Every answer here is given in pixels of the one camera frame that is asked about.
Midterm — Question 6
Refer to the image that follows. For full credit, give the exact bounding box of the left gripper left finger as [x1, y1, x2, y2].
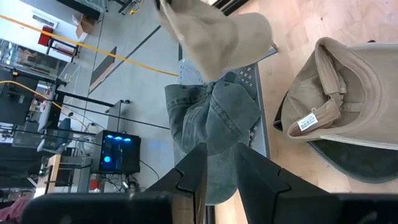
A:
[146, 142, 208, 224]

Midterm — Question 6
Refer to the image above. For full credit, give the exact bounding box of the yellow hanging cable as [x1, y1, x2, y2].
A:
[0, 14, 180, 78]

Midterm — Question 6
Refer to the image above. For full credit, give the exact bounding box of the computer tower with blue lights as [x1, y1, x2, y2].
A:
[90, 129, 142, 175]

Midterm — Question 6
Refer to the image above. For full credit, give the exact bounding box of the white cabinet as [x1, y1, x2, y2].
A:
[0, 0, 60, 54]

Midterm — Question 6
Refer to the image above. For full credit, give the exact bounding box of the black hanging cable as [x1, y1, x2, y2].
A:
[62, 103, 171, 130]

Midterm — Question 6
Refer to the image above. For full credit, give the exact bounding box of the wooden desk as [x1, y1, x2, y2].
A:
[33, 154, 94, 195]

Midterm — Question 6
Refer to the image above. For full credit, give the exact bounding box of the black aluminium table frame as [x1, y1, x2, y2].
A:
[213, 0, 251, 17]

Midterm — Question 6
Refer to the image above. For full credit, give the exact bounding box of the yellow floor cable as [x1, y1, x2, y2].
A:
[0, 80, 91, 131]

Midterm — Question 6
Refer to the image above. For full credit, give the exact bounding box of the beige cap with white label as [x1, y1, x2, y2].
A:
[280, 36, 398, 152]

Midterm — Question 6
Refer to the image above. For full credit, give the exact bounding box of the black frame bar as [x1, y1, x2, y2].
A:
[55, 89, 115, 109]

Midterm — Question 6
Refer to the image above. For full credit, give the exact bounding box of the office chair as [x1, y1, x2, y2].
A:
[37, 117, 73, 153]

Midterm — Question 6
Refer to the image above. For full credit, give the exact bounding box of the red box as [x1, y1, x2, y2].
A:
[37, 26, 54, 47]

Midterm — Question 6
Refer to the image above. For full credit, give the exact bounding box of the cardboard box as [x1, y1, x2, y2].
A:
[75, 14, 97, 40]

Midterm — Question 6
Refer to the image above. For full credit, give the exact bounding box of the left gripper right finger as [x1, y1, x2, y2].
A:
[234, 142, 340, 224]

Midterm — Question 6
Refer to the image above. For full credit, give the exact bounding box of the pink cloth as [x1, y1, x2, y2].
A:
[0, 197, 31, 224]

